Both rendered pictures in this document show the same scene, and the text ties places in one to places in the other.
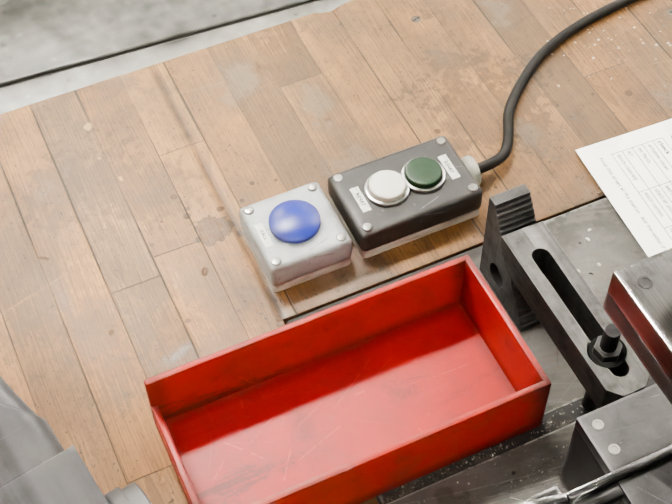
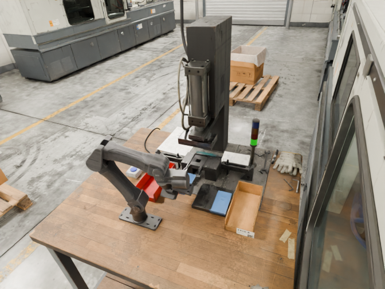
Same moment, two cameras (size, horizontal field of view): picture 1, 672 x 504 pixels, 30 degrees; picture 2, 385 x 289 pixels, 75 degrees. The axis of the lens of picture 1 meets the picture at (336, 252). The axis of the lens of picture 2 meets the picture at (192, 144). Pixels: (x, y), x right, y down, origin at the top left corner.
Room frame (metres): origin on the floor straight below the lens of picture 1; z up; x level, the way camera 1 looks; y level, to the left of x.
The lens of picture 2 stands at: (-0.45, 0.51, 1.84)
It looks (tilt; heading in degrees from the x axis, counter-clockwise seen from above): 35 degrees down; 318
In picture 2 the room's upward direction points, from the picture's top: 4 degrees counter-clockwise
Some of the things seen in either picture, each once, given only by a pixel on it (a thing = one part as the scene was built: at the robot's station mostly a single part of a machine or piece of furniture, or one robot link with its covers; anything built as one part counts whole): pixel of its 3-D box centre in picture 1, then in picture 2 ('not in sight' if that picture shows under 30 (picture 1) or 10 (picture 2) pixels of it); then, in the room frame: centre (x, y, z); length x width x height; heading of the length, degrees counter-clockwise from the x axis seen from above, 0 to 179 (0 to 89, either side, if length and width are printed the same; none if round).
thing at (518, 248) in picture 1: (571, 325); (172, 159); (0.48, -0.16, 0.95); 0.15 x 0.03 x 0.10; 24
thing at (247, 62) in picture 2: not in sight; (247, 63); (2.14, -3.28, 0.40); 0.67 x 0.60 x 0.50; 106
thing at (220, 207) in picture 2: not in sight; (221, 201); (0.07, -0.12, 0.93); 0.15 x 0.07 x 0.03; 115
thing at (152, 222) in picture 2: not in sight; (138, 213); (0.30, 0.19, 0.94); 0.20 x 0.07 x 0.08; 24
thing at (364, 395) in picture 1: (347, 403); (156, 179); (0.43, -0.01, 0.93); 0.25 x 0.12 x 0.06; 114
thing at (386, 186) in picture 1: (386, 191); not in sight; (0.62, -0.04, 0.93); 0.03 x 0.03 x 0.02
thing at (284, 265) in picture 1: (296, 245); (134, 173); (0.59, 0.03, 0.90); 0.07 x 0.07 x 0.06; 24
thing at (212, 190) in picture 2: not in sight; (213, 199); (0.13, -0.12, 0.91); 0.17 x 0.16 x 0.02; 24
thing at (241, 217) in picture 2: not in sight; (245, 207); (-0.03, -0.17, 0.93); 0.25 x 0.13 x 0.08; 114
